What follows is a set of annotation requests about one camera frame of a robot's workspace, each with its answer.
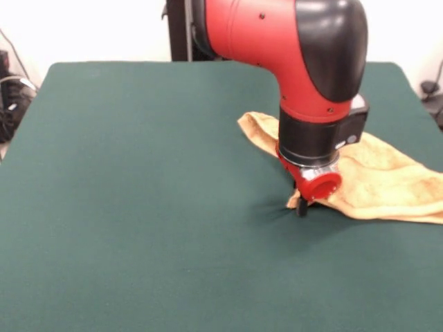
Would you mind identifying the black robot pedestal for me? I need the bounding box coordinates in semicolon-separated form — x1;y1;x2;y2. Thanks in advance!
162;0;208;63

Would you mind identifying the dark green tablecloth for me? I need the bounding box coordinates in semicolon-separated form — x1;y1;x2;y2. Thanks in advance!
0;61;443;332

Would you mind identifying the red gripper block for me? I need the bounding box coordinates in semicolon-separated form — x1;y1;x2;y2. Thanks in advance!
275;143;344;219

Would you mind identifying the tan terry towel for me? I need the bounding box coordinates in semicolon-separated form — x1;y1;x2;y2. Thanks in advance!
237;111;443;225

